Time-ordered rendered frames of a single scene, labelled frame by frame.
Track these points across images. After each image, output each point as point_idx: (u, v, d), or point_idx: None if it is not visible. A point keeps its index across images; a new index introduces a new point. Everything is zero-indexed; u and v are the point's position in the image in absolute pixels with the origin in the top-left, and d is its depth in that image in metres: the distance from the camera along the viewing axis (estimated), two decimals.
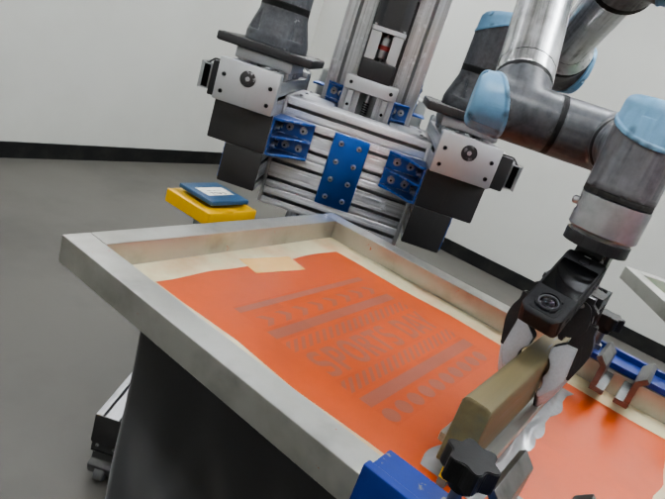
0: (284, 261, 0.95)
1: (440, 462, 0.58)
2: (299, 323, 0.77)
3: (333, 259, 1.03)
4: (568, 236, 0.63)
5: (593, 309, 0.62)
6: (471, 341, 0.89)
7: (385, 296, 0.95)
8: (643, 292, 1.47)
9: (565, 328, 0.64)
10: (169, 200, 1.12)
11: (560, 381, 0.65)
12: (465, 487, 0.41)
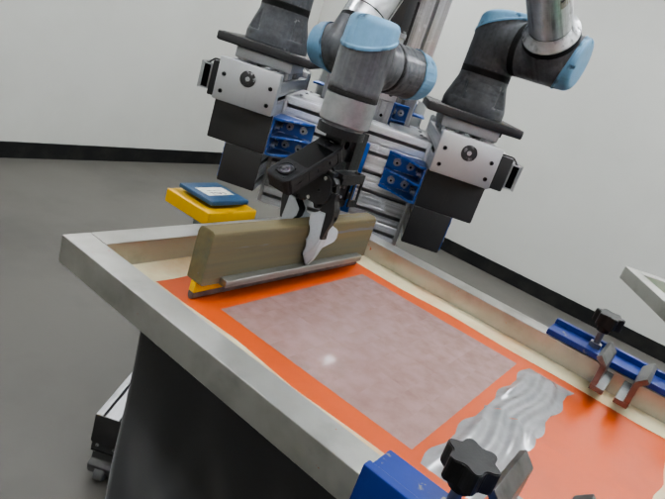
0: None
1: (440, 462, 0.58)
2: None
3: None
4: (317, 125, 0.82)
5: (332, 180, 0.81)
6: (471, 341, 0.89)
7: None
8: (643, 292, 1.47)
9: (317, 197, 0.82)
10: (169, 200, 1.12)
11: (316, 241, 0.84)
12: (465, 487, 0.41)
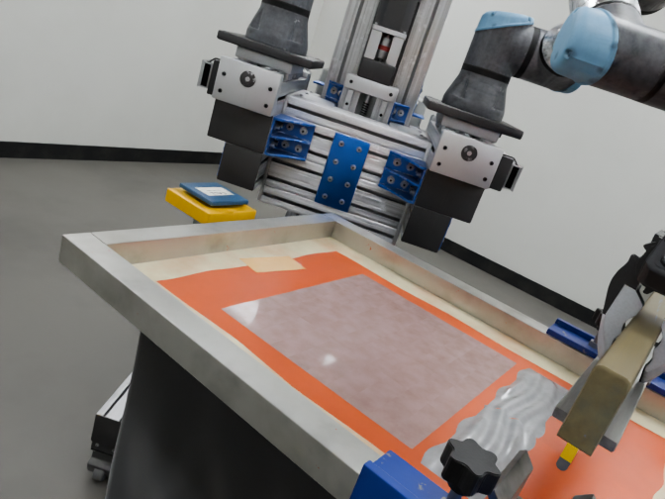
0: (284, 260, 0.95)
1: (440, 462, 0.58)
2: None
3: (333, 259, 1.03)
4: None
5: None
6: (471, 340, 0.89)
7: None
8: (643, 292, 1.47)
9: None
10: (169, 200, 1.12)
11: None
12: (465, 487, 0.41)
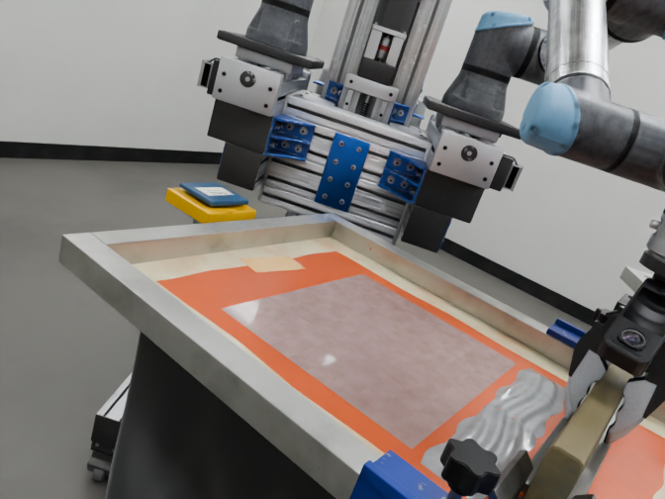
0: (284, 260, 0.95)
1: (440, 462, 0.58)
2: None
3: (333, 259, 1.03)
4: (647, 264, 0.59)
5: None
6: (471, 340, 0.89)
7: None
8: None
9: None
10: (169, 200, 1.12)
11: (636, 419, 0.61)
12: (465, 487, 0.41)
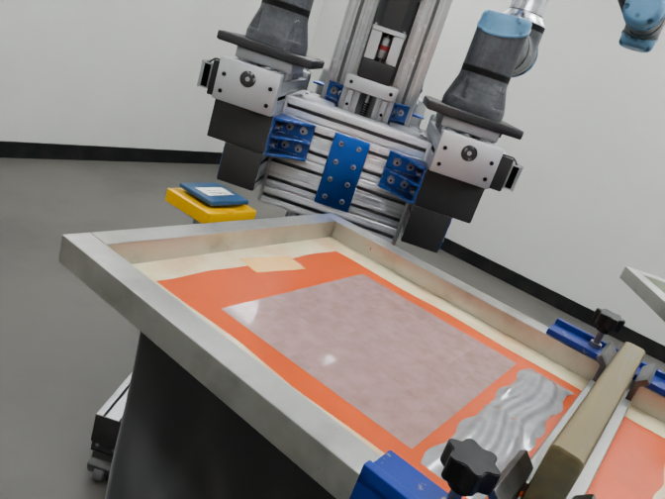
0: (284, 260, 0.95)
1: (440, 462, 0.58)
2: None
3: (333, 259, 1.03)
4: None
5: None
6: (471, 340, 0.89)
7: None
8: (643, 292, 1.47)
9: None
10: (169, 200, 1.12)
11: None
12: (465, 487, 0.41)
